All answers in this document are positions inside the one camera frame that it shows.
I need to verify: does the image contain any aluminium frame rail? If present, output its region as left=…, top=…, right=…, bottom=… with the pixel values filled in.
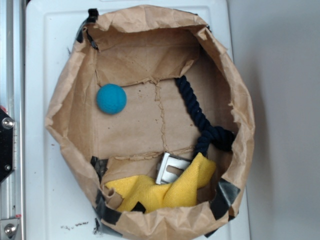
left=0, top=0, right=26, bottom=240

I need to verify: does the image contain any silver metal bracket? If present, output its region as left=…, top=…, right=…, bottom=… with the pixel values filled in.
left=155, top=152, right=192, bottom=185

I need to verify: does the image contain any black mounting plate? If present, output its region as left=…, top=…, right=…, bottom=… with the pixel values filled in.
left=0, top=105, right=15, bottom=184

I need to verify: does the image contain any yellow microfiber cloth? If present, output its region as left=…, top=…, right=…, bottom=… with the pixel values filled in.
left=105, top=153, right=217, bottom=213

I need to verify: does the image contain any brown paper bag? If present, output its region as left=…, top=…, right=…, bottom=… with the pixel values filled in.
left=45, top=5, right=255, bottom=240

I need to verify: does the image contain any dark navy braided rope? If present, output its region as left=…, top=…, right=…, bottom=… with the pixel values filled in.
left=174, top=75, right=236, bottom=160

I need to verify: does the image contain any blue rubber ball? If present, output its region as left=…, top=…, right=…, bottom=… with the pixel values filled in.
left=96, top=83, right=127, bottom=115

